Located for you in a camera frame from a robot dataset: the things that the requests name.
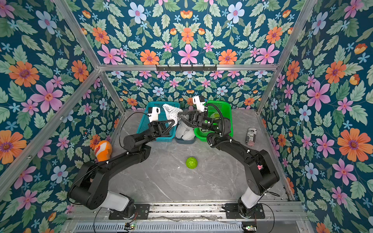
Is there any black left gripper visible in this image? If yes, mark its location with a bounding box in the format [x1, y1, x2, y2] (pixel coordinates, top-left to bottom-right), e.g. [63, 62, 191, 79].
[136, 124, 171, 148]

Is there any green custard apple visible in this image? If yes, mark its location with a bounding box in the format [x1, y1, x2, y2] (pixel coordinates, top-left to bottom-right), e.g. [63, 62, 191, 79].
[186, 157, 198, 169]

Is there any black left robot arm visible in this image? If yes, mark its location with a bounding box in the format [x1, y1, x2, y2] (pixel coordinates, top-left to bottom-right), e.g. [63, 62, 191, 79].
[68, 119, 175, 212]

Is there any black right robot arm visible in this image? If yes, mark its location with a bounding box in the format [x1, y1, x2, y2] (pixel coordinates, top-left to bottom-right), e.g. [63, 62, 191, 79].
[178, 103, 280, 218]

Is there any pile of white foam nets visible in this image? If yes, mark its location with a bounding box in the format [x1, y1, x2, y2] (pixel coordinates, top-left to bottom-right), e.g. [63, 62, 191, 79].
[175, 121, 195, 141]

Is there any grey bin of nets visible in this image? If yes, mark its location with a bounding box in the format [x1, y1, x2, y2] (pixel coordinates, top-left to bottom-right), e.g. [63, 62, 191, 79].
[174, 137, 196, 145]

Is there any teal plastic basket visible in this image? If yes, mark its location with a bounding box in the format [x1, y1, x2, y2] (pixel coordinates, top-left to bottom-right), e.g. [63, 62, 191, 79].
[137, 102, 180, 142]

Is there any bright green plastic basket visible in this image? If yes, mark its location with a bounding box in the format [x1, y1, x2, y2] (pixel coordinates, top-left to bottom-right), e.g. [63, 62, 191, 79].
[194, 101, 234, 142]

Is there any striped drink can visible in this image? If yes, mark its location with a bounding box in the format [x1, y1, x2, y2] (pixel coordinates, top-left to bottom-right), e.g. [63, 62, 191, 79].
[245, 127, 257, 147]

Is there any orange clownfish toy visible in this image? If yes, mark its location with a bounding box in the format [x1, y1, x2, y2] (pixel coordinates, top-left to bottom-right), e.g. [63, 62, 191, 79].
[94, 140, 113, 162]

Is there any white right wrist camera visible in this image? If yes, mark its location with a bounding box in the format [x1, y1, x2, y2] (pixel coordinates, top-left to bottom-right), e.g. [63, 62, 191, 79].
[192, 96, 206, 112]

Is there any black hook rail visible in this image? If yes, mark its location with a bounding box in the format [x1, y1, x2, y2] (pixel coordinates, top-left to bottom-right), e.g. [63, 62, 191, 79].
[155, 65, 218, 72]

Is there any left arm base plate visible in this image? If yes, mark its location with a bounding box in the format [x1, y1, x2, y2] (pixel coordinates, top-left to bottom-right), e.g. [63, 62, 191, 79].
[109, 203, 150, 220]

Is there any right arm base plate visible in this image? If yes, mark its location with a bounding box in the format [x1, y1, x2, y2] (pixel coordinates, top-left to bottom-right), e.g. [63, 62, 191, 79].
[222, 203, 265, 219]

